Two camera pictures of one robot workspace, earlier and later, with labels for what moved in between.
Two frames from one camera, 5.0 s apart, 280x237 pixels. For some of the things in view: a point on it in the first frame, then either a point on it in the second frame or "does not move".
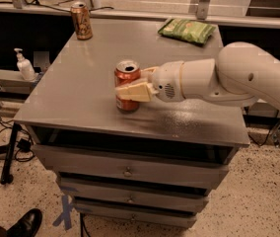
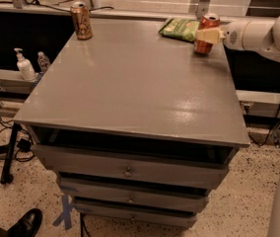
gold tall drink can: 82,21 does not move
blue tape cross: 66,213 does not move
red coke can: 127,72 → 208,21
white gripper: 167,81 → 233,37
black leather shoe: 27,225 does not move
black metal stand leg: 7,176 does not move
